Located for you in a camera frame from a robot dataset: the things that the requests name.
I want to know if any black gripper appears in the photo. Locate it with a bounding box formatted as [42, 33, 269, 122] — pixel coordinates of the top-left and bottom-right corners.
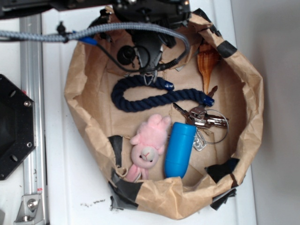
[112, 0, 191, 85]

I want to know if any dark blue twisted rope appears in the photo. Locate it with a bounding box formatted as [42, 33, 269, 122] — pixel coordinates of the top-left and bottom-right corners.
[111, 76, 215, 113]

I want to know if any pink plush llama toy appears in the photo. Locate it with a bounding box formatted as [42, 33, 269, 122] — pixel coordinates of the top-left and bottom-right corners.
[126, 114, 172, 182]

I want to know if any metal corner bracket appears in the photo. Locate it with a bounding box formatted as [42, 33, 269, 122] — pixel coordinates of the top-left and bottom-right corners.
[14, 194, 44, 225]

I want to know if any grey braided cable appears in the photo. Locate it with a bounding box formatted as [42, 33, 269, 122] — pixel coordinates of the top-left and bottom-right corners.
[0, 22, 190, 62]

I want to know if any bunch of metal keys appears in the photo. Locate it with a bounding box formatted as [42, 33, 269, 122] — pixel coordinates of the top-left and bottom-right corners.
[172, 85, 230, 151]

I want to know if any orange spiral seashell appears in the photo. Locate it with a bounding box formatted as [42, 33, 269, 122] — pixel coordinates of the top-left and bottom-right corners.
[197, 44, 220, 94]

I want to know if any thin wire key ring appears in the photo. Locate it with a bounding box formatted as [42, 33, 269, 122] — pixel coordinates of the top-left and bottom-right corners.
[198, 109, 229, 144]

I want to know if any brown paper bag bin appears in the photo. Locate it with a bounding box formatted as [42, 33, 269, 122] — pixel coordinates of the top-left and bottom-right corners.
[64, 9, 264, 220]

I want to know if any blue plastic capsule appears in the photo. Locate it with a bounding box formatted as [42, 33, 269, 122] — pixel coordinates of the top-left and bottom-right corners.
[164, 122, 196, 178]

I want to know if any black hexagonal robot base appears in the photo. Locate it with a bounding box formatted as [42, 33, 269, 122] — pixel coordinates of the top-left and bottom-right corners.
[0, 75, 35, 180]

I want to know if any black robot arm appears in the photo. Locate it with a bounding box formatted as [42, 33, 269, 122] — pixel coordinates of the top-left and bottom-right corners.
[0, 0, 191, 85]

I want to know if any white plastic tray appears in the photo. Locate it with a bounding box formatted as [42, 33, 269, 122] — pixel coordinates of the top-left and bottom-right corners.
[41, 0, 257, 225]

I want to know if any thin black cable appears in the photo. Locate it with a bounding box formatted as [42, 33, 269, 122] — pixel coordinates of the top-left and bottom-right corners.
[95, 42, 180, 73]

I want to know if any aluminium extrusion rail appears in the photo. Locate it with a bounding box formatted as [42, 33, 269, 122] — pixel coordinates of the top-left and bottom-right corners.
[19, 14, 49, 225]

